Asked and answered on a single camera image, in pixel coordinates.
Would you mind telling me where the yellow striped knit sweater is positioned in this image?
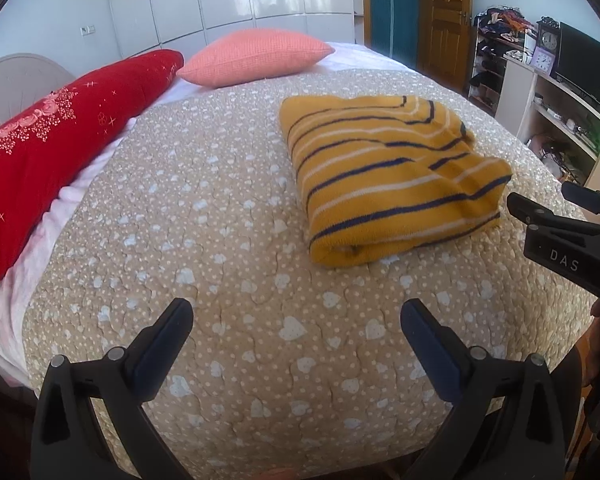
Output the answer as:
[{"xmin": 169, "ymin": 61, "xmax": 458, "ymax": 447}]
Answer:
[{"xmin": 279, "ymin": 96, "xmax": 512, "ymax": 268}]

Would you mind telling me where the white shelf unit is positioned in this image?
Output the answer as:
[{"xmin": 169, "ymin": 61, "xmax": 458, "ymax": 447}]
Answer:
[{"xmin": 495, "ymin": 55, "xmax": 600, "ymax": 190}]

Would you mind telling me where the white fleece blanket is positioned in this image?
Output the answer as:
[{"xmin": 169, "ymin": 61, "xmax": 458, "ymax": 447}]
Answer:
[{"xmin": 0, "ymin": 42, "xmax": 417, "ymax": 388}]

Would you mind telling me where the black television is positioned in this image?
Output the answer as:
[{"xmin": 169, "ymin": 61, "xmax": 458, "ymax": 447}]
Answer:
[{"xmin": 553, "ymin": 22, "xmax": 600, "ymax": 108}]

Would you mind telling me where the purple alarm clock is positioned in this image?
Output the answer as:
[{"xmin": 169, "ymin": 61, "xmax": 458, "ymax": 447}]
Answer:
[{"xmin": 530, "ymin": 47, "xmax": 556, "ymax": 75}]

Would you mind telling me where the dark mantel clock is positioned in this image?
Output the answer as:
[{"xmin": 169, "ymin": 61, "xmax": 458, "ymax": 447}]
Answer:
[{"xmin": 536, "ymin": 16, "xmax": 560, "ymax": 55}]

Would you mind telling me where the beige heart-patterned quilt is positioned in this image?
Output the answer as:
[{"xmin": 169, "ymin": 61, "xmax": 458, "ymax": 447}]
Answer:
[{"xmin": 22, "ymin": 70, "xmax": 593, "ymax": 479}]

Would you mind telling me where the cluttered shoe rack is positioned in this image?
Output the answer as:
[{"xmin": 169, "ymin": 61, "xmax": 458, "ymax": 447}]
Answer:
[{"xmin": 466, "ymin": 6, "xmax": 536, "ymax": 116}]

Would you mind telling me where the brown wooden door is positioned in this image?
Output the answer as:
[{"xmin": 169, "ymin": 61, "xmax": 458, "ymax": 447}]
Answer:
[{"xmin": 417, "ymin": 0, "xmax": 472, "ymax": 93}]

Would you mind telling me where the red floral long pillow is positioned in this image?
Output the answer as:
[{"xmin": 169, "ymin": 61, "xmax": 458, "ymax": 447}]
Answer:
[{"xmin": 0, "ymin": 49, "xmax": 184, "ymax": 281}]

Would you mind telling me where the teal door curtain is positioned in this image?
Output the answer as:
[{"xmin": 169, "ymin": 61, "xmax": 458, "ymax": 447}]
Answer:
[{"xmin": 370, "ymin": 0, "xmax": 419, "ymax": 68}]

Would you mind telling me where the white bed headboard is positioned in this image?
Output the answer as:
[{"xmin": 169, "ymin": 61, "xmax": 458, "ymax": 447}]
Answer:
[{"xmin": 0, "ymin": 53, "xmax": 76, "ymax": 125}]

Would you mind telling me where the pink knit pillow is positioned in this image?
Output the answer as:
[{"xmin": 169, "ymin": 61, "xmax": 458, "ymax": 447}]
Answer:
[{"xmin": 178, "ymin": 28, "xmax": 335, "ymax": 88}]

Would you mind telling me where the white wall socket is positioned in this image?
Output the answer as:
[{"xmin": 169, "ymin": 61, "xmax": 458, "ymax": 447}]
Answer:
[{"xmin": 80, "ymin": 25, "xmax": 95, "ymax": 36}]

